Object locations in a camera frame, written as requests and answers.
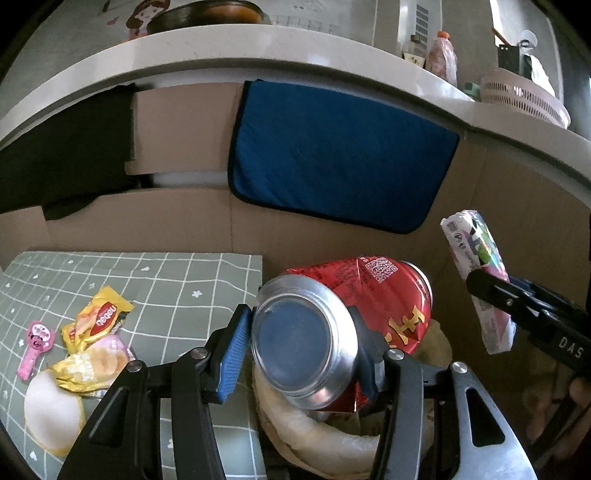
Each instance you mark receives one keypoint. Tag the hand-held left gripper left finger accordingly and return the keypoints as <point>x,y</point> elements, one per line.
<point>235,350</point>

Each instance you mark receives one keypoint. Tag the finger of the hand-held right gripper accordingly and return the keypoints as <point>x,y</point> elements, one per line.
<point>549,296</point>
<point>503,297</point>

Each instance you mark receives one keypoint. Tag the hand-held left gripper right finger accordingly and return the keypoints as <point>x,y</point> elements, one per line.
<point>370,365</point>

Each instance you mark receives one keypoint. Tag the white printed tissue packet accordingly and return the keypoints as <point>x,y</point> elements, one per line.
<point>471,249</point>

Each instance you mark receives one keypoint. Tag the crushed red drink can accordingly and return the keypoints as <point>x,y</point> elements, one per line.
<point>392,286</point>

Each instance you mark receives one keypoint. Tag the trash bin with beige bag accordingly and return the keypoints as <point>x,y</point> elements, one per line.
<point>314,438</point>

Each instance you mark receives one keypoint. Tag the person's right hand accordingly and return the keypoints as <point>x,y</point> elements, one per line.
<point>581,391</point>

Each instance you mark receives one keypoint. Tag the green checkered mat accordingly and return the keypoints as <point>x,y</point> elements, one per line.
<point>175,295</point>

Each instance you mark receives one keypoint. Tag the pale pink round wrapper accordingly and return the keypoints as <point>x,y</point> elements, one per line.
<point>113,355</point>

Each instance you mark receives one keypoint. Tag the yellow snack wrapper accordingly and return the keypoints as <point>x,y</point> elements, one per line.
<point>99,318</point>

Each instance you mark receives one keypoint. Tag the yellow popcorn print packet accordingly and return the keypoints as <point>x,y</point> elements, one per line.
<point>78,374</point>

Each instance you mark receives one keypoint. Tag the white round bun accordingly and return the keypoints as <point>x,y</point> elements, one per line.
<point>53,410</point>

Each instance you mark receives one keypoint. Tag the small pink toy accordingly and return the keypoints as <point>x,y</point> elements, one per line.
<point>34,346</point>

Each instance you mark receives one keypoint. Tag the white plastic basket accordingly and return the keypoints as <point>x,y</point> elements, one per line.
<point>521,97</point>

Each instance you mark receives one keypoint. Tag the small green container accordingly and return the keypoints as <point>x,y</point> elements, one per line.
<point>472,91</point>

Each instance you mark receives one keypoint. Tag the blue cloth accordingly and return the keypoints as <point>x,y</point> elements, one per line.
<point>341,157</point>

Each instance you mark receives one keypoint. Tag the brown cardboard sheet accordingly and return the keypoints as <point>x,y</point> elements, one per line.
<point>184,129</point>

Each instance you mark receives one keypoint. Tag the black utensil holder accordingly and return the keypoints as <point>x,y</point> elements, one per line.
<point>510,60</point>

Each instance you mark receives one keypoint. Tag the plastic bottle with orange cap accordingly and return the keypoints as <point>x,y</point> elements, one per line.
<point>442,57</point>

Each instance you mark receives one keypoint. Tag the black cloth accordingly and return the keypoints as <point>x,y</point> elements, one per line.
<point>64,152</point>

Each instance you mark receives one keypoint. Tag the white appliance with vents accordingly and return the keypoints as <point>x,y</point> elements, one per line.
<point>418,21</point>

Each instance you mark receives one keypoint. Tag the white counter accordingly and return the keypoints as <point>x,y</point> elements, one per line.
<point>277,50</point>

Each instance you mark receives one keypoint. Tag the dark round pan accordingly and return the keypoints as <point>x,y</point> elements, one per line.
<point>207,16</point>

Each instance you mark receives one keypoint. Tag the cartoon girl wall sticker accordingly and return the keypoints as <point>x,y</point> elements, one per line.
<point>143,18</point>

